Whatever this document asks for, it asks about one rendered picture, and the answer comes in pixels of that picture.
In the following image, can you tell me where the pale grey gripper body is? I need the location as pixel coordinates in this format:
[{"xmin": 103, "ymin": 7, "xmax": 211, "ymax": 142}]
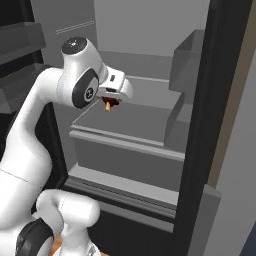
[{"xmin": 97, "ymin": 77, "xmax": 134, "ymax": 103}]

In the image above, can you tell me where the brown steak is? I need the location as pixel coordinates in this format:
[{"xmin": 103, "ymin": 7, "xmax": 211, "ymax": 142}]
[{"xmin": 100, "ymin": 95, "xmax": 121, "ymax": 113}]

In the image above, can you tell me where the grey open fridge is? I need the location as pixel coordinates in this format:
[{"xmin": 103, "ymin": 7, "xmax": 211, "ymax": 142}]
[{"xmin": 29, "ymin": 0, "xmax": 212, "ymax": 234}]

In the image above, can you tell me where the grey fridge drawer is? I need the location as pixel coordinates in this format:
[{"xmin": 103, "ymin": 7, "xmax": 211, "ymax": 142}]
[{"xmin": 68, "ymin": 99, "xmax": 186, "ymax": 193}]

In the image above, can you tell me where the black fridge door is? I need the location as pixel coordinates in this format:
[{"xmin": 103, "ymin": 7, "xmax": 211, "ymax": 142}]
[
  {"xmin": 0, "ymin": 0, "xmax": 69, "ymax": 214},
  {"xmin": 164, "ymin": 0, "xmax": 255, "ymax": 256}
]

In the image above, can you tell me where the grey door bin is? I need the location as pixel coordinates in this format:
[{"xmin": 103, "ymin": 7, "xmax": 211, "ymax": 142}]
[
  {"xmin": 0, "ymin": 21, "xmax": 47, "ymax": 67},
  {"xmin": 163, "ymin": 92, "xmax": 195, "ymax": 154},
  {"xmin": 168, "ymin": 28, "xmax": 206, "ymax": 96},
  {"xmin": 0, "ymin": 62, "xmax": 52, "ymax": 115}
]

